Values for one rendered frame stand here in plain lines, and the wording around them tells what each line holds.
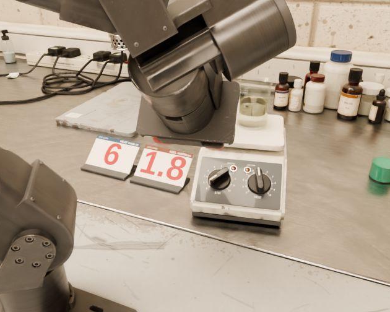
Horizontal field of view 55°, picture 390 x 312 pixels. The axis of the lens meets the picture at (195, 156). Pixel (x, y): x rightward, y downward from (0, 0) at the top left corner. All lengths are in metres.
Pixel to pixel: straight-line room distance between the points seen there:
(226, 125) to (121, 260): 0.22
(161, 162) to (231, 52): 0.36
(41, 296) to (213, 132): 0.22
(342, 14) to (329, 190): 0.55
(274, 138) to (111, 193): 0.27
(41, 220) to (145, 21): 0.18
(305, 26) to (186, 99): 0.79
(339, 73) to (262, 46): 0.65
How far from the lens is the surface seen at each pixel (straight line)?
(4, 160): 0.34
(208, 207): 0.52
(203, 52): 0.28
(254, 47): 0.29
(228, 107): 0.38
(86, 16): 0.26
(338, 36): 1.06
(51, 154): 0.74
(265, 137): 0.57
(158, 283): 0.45
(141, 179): 0.62
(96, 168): 0.66
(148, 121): 0.39
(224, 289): 0.44
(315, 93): 0.90
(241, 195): 0.52
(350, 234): 0.55
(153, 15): 0.26
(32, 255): 0.34
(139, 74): 0.29
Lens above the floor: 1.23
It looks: 29 degrees down
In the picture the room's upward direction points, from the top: straight up
